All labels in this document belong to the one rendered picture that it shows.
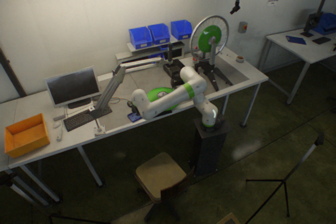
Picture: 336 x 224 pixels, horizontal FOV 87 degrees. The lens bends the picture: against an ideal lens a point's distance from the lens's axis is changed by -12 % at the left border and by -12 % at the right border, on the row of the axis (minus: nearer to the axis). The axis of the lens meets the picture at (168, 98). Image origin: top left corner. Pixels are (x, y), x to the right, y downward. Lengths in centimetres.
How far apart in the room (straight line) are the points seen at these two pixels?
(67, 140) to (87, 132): 18
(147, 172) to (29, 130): 117
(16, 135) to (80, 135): 63
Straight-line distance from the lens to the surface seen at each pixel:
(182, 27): 263
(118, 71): 159
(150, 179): 183
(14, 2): 223
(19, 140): 212
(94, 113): 165
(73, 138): 187
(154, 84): 222
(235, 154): 282
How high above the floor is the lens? 227
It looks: 42 degrees down
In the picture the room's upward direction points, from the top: straight up
